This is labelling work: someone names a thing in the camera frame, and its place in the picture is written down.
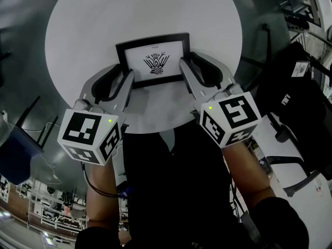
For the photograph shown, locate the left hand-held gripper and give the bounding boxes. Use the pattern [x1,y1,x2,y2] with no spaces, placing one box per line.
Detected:
[57,63,136,166]

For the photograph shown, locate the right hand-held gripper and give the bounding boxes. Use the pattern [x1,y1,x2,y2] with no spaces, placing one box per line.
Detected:
[178,51,262,149]

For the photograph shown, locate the black picture frame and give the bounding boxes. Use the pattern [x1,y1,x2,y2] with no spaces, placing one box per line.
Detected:
[115,32,193,89]

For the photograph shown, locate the person's right forearm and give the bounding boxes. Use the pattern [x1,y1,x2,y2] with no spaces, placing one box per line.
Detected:
[222,138,277,214]

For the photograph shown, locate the person's left forearm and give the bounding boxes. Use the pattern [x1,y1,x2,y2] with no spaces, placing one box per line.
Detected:
[85,153,120,230]

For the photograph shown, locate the black stool legs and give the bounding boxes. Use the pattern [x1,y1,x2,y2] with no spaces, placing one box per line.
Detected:
[15,94,59,150]

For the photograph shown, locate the black bag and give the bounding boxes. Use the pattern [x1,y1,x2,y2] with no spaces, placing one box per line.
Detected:
[256,41,332,182]

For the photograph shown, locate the white bag label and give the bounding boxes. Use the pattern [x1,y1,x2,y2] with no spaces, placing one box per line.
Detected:
[290,60,311,78]

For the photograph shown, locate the blue plug connector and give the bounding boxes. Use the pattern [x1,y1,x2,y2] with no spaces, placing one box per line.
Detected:
[116,181,136,199]

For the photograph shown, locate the person's black clothing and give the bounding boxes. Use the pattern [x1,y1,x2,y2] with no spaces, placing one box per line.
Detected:
[74,123,310,249]

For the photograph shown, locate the white shelving rack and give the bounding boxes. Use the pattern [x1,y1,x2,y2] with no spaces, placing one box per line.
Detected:
[0,175,89,244]

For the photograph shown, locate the white floor cable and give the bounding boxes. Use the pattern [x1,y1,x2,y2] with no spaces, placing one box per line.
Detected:
[2,109,63,186]

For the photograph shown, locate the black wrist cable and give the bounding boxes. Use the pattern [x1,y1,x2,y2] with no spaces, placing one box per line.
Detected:
[81,162,120,199]

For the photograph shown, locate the black chair frame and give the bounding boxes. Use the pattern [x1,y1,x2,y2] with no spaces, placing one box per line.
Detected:
[266,112,328,198]

